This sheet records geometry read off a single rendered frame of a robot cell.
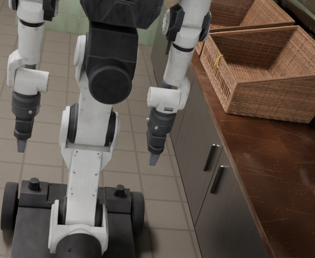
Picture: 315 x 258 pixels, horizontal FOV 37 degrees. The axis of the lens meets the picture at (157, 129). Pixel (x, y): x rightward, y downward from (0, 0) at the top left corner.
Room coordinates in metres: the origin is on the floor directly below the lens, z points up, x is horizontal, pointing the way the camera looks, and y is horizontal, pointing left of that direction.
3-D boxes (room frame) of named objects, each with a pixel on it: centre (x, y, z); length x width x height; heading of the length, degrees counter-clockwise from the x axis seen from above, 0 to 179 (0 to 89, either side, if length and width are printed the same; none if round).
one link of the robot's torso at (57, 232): (1.23, 0.19, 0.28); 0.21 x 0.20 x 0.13; 15
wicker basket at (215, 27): (2.69, -0.27, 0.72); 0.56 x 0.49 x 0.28; 16
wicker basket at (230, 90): (2.11, -0.42, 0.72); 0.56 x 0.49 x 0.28; 15
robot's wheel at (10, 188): (1.42, 0.52, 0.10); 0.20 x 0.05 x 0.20; 15
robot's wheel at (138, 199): (1.56, 0.01, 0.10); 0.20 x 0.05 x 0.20; 15
